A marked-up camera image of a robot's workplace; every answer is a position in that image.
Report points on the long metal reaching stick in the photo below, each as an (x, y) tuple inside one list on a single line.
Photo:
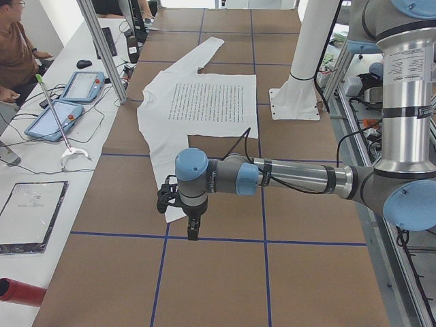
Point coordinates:
[(66, 141)]

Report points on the black framed document sheet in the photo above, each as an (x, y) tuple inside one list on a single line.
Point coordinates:
[(29, 215)]

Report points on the blue teach pendant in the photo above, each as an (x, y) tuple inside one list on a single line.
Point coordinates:
[(83, 87), (45, 126)]

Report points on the blue teach pendant near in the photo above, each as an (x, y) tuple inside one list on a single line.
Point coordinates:
[(45, 126)]

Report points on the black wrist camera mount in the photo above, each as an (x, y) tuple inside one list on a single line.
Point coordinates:
[(168, 195)]

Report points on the white printed long-sleeve shirt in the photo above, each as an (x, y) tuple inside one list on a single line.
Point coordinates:
[(180, 102)]

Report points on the black labelled box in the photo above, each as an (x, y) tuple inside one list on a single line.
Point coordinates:
[(132, 49)]

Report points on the blue teach pendant far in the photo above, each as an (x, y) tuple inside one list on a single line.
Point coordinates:
[(83, 87)]

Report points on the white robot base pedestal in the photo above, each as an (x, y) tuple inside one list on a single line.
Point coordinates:
[(296, 99)]

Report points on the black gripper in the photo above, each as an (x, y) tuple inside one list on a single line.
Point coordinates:
[(193, 212)]

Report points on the white curved plastic piece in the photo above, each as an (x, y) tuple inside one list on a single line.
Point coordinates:
[(72, 152)]

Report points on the person in brown shirt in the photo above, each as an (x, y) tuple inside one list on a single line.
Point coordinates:
[(21, 61)]

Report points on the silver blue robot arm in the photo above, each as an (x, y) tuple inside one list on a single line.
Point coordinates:
[(401, 184)]

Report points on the black keyboard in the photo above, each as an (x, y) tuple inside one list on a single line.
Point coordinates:
[(109, 40)]

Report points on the red cylinder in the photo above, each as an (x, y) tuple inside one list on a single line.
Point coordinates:
[(17, 292)]

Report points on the aluminium frame post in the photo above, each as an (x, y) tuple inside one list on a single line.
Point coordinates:
[(95, 29)]

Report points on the black computer mouse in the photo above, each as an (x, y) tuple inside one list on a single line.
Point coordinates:
[(81, 64)]

